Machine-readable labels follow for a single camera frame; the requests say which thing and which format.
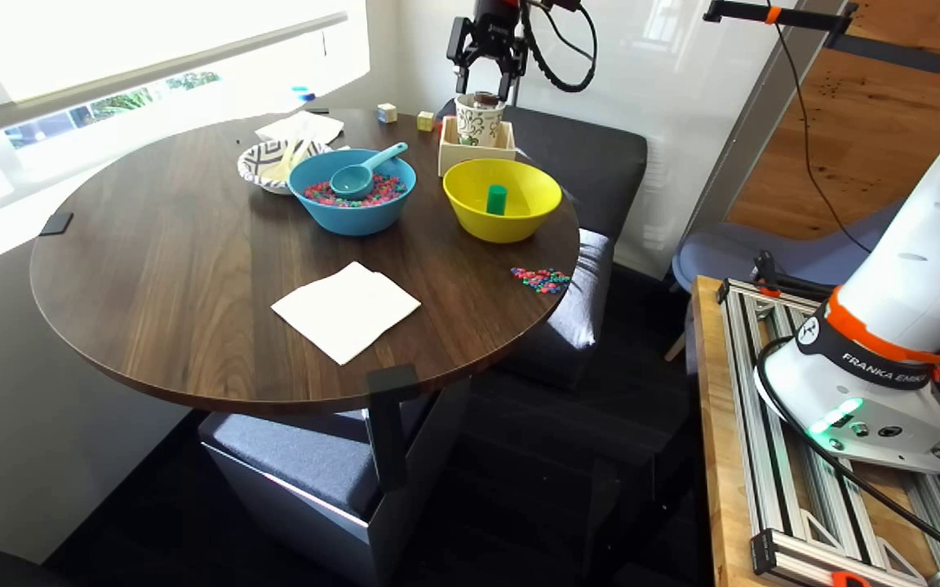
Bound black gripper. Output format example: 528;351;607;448
443;0;536;106

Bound green block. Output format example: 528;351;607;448
484;178;512;219

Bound yellow bowl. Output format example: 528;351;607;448
440;156;564;246

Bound colourful candy pile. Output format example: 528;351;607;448
304;176;406;209

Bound blue plastic scoop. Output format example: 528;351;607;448
326;140;411;203

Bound crumpled white napkin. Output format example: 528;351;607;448
253;106;347;150

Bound blue bowl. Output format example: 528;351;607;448
284;146;420;236

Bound scattered colourful candy pieces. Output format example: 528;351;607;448
510;261;573;301

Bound patterned black white plate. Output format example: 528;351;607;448
235;136;326;198

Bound flat white napkin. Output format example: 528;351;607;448
269;258;424;367

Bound blue grey chair seat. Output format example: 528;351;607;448
669;204;900;301

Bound white roller blind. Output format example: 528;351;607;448
0;0;370;146

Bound round dark wooden table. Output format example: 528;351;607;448
27;105;585;587

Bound grey ottoman with drawers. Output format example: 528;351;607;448
199;385;474;587

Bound wooden robot bench top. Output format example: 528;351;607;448
693;272;940;587

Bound thick black gripper cable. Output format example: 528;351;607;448
520;0;603;96

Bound thin black hanging cable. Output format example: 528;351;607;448
774;20;875;258

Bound black orange camera stand arm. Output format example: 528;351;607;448
706;0;940;80

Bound black table edge bracket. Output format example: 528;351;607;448
38;209;79;236

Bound aluminium profile frame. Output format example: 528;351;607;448
719;272;940;587

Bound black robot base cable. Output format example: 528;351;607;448
754;331;940;580

